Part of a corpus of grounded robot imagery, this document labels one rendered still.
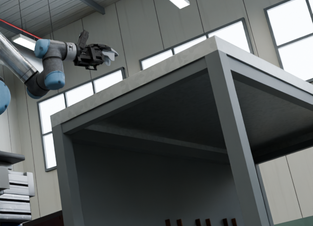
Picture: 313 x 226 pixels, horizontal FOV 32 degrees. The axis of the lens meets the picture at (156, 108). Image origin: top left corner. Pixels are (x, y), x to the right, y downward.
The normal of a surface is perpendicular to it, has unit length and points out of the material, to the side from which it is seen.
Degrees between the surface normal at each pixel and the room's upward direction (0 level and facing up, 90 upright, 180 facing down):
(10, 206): 90
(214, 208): 90
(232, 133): 90
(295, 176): 90
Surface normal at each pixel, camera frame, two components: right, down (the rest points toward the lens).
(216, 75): -0.60, -0.15
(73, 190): 0.78, -0.34
